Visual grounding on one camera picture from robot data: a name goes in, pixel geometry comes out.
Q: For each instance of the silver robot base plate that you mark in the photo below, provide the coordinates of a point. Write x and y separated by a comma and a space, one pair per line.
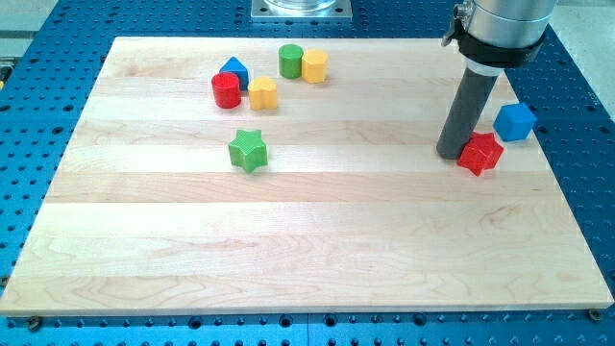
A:
300, 10

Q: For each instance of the red cylinder block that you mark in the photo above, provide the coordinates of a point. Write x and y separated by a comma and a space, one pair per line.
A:
226, 90

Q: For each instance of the yellow heart block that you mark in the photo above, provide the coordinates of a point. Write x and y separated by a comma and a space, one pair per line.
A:
263, 94

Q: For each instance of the green cylinder block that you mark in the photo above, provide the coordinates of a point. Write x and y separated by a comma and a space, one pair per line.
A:
290, 61

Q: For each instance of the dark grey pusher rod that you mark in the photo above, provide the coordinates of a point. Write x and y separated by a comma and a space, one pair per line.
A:
470, 98

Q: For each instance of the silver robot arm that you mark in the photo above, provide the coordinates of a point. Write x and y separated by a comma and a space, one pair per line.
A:
497, 34

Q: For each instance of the red star block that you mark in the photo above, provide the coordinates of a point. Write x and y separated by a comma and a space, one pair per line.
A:
481, 152

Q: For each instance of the blue cube block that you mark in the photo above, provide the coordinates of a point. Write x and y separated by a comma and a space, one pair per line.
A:
514, 122

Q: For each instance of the green star block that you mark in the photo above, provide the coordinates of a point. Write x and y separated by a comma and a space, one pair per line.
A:
248, 150

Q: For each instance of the yellow hexagon block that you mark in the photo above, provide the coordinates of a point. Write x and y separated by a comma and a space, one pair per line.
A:
314, 65

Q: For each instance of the wooden board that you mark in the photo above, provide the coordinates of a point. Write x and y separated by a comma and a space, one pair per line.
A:
354, 211

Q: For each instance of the blue triangle block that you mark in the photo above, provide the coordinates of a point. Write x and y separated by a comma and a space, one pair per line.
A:
235, 66

